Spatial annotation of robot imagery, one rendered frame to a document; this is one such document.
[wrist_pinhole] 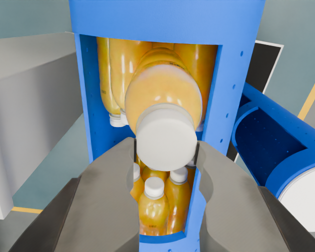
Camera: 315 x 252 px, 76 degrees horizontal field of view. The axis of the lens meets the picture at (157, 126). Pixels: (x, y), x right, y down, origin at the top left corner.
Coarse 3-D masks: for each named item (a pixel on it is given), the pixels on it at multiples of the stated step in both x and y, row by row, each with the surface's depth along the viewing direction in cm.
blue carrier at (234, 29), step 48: (96, 0) 21; (144, 0) 20; (192, 0) 20; (240, 0) 21; (96, 48) 39; (240, 48) 25; (96, 96) 42; (240, 96) 32; (96, 144) 45; (192, 192) 34; (144, 240) 37; (192, 240) 40
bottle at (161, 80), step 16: (160, 48) 27; (144, 64) 20; (160, 64) 17; (176, 64) 18; (144, 80) 16; (160, 80) 15; (176, 80) 15; (192, 80) 17; (128, 96) 16; (144, 96) 15; (160, 96) 14; (176, 96) 14; (192, 96) 15; (128, 112) 16; (144, 112) 14; (192, 112) 15
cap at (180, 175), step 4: (180, 168) 45; (184, 168) 45; (172, 172) 44; (176, 172) 44; (180, 172) 44; (184, 172) 44; (172, 176) 44; (176, 176) 43; (180, 176) 43; (184, 176) 43; (176, 180) 44; (180, 180) 44
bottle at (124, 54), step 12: (120, 48) 30; (132, 48) 30; (144, 48) 31; (120, 60) 31; (132, 60) 31; (120, 72) 32; (132, 72) 32; (120, 84) 33; (120, 96) 34; (120, 108) 38
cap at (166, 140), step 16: (160, 112) 12; (176, 112) 13; (144, 128) 12; (160, 128) 12; (176, 128) 12; (192, 128) 12; (144, 144) 12; (160, 144) 12; (176, 144) 12; (192, 144) 12; (144, 160) 13; (160, 160) 13; (176, 160) 13
